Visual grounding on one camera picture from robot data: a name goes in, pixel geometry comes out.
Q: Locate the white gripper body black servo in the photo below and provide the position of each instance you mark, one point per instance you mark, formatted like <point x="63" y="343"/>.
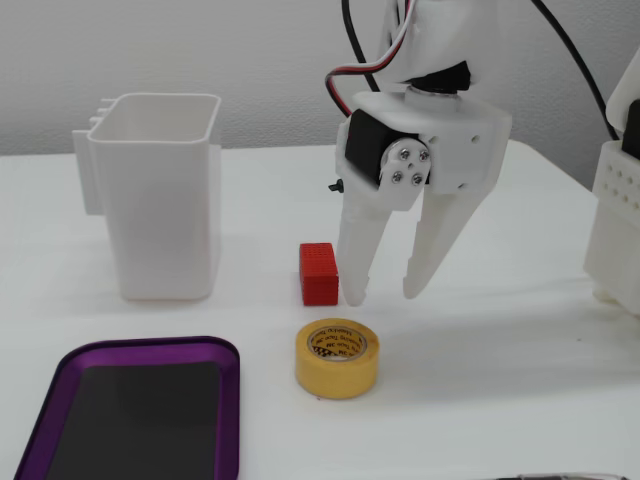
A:
<point x="462" y="150"/>

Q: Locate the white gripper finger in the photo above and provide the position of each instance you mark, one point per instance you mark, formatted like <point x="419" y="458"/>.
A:
<point x="362" y="235"/>
<point x="437" y="230"/>

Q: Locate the yellow masking tape roll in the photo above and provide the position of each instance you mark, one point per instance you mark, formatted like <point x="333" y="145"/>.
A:
<point x="335" y="367"/>

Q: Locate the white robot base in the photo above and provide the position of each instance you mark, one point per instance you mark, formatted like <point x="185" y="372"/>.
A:
<point x="617" y="210"/>

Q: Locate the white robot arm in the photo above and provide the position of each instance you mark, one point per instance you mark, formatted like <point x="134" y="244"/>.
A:
<point x="440" y="35"/>

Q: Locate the small black clip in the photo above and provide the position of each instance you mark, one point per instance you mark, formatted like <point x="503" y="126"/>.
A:
<point x="336" y="186"/>

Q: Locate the red perforated block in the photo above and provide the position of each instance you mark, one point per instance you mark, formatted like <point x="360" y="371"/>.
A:
<point x="320" y="275"/>

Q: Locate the white plastic container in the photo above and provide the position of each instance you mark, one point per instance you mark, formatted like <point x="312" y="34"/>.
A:
<point x="160" y="215"/>

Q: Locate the purple metal tray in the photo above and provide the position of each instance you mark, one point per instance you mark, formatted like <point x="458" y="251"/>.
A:
<point x="230" y="400"/>

